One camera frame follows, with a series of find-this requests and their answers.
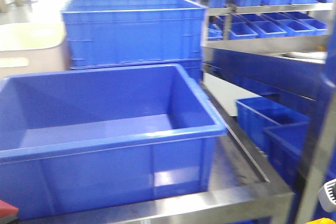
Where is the red cube block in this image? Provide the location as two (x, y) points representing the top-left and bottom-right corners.
(0, 200), (19, 218)

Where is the yellow duplo block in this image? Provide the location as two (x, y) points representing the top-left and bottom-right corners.
(306, 217), (336, 224)

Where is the blue target bin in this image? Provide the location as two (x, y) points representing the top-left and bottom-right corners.
(1, 64), (227, 220)

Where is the cream plastic bin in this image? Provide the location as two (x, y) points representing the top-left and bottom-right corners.
(1, 22), (70, 79)

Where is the large blue crate behind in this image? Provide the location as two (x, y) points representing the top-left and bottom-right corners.
(61, 0), (205, 69)

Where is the steel shelf rack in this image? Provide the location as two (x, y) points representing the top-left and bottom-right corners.
(34, 35), (335, 223)

